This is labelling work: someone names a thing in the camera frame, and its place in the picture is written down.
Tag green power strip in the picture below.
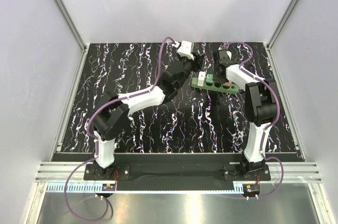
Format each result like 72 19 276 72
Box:
191 77 240 94

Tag marble pattern mat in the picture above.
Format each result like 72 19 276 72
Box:
51 41 307 161

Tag black power cord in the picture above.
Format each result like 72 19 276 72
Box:
237 60 258 95

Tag purple cable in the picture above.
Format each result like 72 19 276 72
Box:
63 36 183 221
219 41 285 200

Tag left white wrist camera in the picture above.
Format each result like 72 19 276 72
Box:
177 41 194 60

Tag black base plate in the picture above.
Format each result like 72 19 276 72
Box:
84 153 271 181

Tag green charger plug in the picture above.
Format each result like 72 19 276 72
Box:
205 74 214 85

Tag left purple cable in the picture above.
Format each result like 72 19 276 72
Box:
63 36 183 221

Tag pink charger plug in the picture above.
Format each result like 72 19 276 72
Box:
223 81 232 89

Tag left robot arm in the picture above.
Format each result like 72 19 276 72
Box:
87 51 205 180

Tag white charger plug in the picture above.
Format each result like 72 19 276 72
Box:
197 71 206 87

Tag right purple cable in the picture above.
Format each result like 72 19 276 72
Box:
219 41 285 200

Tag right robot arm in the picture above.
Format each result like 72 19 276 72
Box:
213 50 280 180

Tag aluminium frame rail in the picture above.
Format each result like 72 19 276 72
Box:
35 162 321 194

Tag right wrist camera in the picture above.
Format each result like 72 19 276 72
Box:
217 49 232 63

